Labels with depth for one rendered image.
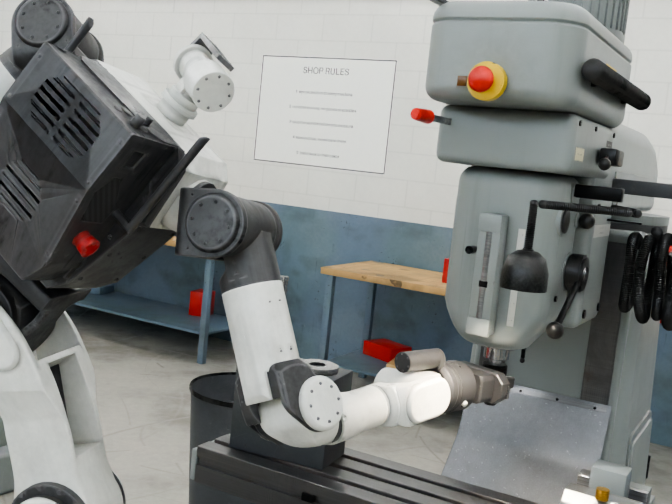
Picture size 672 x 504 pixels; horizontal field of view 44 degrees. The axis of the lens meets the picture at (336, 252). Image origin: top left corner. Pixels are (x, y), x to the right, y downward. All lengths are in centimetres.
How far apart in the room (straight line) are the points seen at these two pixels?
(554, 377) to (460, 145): 70
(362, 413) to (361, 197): 518
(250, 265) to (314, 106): 549
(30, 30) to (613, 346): 131
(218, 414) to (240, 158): 390
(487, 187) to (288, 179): 531
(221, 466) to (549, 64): 104
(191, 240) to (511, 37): 58
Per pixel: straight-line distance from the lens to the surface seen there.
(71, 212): 119
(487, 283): 146
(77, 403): 150
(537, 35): 136
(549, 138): 143
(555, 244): 150
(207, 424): 344
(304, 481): 171
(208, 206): 118
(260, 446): 181
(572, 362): 196
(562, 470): 193
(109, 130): 116
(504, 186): 148
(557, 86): 135
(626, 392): 197
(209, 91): 129
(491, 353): 158
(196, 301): 688
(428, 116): 138
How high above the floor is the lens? 162
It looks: 6 degrees down
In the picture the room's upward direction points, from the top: 6 degrees clockwise
